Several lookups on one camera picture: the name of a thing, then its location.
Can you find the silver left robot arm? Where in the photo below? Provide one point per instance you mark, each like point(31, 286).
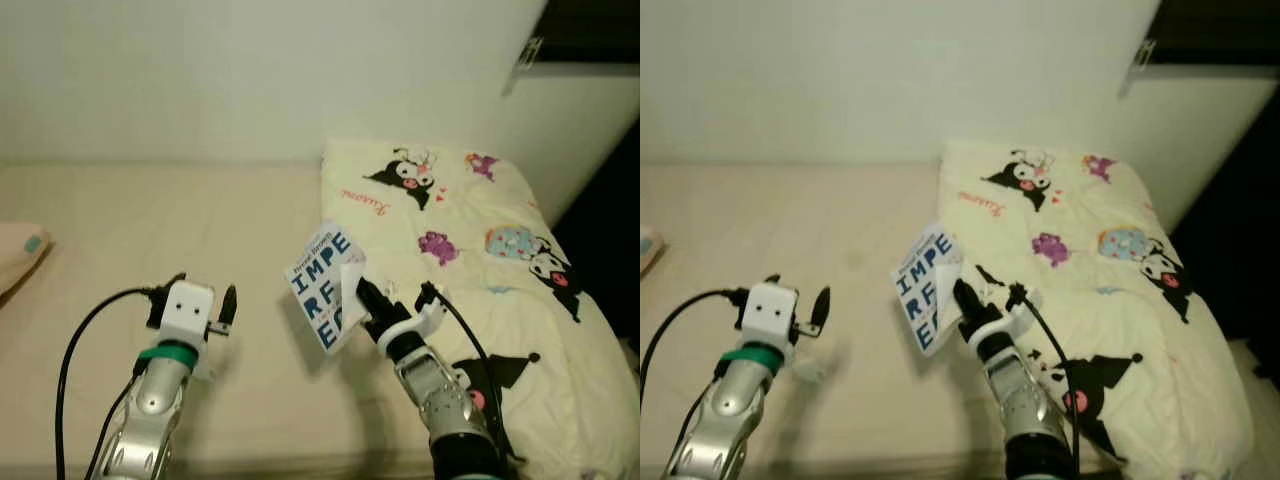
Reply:
point(150, 420)
point(730, 420)

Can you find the silver metal clip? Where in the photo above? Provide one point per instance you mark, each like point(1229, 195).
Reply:
point(528, 52)
point(1144, 53)

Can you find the dark wall shelf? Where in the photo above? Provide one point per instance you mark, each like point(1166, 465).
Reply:
point(1220, 30)
point(600, 30)

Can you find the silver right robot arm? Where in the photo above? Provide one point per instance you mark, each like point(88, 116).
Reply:
point(1025, 400)
point(440, 400)

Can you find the black wardrobe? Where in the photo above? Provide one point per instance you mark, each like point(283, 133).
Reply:
point(1240, 230)

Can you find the white book blue letters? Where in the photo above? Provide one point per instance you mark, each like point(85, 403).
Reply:
point(315, 280)
point(920, 285)

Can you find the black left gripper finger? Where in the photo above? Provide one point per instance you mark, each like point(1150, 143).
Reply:
point(177, 280)
point(820, 307)
point(228, 305)
point(773, 281)

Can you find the cream cartoon print quilt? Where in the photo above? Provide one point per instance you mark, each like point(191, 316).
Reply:
point(1180, 400)
point(590, 400)

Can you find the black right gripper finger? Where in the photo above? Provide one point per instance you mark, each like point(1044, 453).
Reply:
point(960, 292)
point(365, 292)

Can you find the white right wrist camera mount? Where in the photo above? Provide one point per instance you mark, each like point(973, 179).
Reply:
point(410, 322)
point(1000, 320)

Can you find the beige bed mattress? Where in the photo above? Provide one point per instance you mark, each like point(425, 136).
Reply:
point(150, 230)
point(780, 230)

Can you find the pink pillow orange patches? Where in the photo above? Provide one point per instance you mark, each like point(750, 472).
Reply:
point(20, 255)
point(650, 250)

